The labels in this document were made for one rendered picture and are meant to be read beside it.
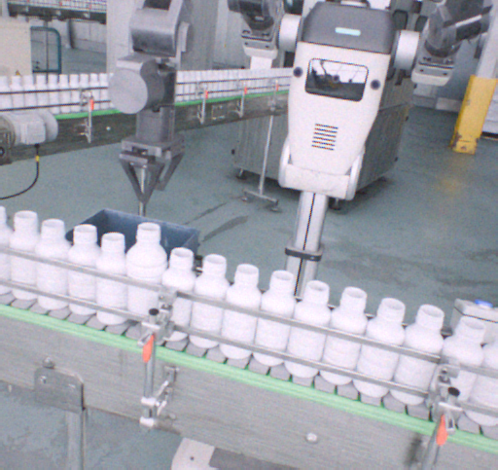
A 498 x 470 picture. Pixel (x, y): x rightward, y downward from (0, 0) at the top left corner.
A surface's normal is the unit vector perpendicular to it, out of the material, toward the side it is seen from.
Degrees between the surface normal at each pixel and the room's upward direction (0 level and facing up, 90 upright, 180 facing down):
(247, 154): 91
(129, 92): 91
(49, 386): 90
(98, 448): 0
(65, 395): 90
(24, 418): 0
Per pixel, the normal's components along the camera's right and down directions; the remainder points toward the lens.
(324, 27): -0.24, 0.36
